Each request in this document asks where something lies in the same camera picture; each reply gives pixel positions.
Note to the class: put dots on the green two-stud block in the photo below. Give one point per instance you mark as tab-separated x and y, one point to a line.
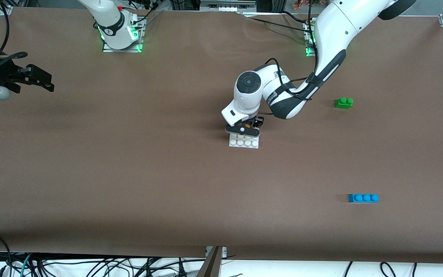
343	103

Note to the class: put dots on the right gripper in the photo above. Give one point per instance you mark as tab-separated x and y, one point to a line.
3	74

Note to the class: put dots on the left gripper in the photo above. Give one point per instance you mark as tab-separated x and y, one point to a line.
260	122

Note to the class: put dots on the brown table cover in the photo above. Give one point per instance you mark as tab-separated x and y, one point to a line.
214	192

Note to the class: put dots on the white studded base plate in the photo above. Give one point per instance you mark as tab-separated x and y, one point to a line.
244	143

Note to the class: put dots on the blue three-stud block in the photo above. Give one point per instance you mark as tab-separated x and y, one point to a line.
363	198

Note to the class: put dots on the metal table bracket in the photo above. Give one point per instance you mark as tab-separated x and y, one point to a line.
212	263

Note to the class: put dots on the white power strip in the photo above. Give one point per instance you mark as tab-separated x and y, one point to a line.
227	7

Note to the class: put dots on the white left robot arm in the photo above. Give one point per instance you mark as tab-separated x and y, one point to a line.
333	30

